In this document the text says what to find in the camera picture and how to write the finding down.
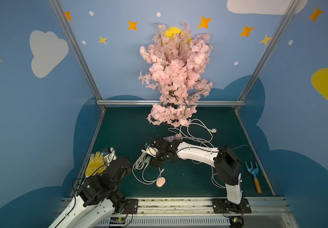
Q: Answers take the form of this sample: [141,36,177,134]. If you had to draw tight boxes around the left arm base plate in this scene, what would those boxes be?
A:
[114,199,138,215]

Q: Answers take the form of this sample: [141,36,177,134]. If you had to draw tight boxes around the aluminium front rail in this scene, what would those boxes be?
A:
[61,197,298,228]

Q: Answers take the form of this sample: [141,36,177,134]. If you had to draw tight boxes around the purple power strip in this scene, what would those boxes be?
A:
[164,135,176,143]

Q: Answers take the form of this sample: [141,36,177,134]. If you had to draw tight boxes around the green USB charger adapter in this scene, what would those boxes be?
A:
[145,157,151,165]

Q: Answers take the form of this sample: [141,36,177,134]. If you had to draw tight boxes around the white charging cable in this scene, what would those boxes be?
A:
[191,159,227,189]

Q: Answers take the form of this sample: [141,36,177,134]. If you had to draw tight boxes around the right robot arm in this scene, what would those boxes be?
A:
[142,136,243,205]

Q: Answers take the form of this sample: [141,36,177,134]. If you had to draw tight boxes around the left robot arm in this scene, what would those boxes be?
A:
[50,157,132,228]

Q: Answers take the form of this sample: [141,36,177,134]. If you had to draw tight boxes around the green circuit board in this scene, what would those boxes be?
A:
[109,217,127,227]

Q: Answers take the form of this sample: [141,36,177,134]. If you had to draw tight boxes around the yellow work glove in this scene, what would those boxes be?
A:
[85,151,109,177]

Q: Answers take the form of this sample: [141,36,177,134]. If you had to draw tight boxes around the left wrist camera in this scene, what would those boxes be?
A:
[101,147,116,166]

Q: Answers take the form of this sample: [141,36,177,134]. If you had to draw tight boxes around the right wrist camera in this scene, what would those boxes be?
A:
[141,145,158,157]

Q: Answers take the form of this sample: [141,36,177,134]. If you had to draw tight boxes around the white power strip cable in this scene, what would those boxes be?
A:
[168,118,219,149]

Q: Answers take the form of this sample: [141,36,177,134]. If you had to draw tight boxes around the pink artificial blossom tree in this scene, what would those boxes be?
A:
[139,22,213,127]

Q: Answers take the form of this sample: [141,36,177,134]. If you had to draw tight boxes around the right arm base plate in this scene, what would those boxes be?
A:
[211,198,251,214]

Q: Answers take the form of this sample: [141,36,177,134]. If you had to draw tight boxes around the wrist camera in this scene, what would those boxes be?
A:
[141,145,158,157]
[101,147,116,166]

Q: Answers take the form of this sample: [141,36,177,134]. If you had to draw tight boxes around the pink USB charger adapter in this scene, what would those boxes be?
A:
[175,134,182,140]

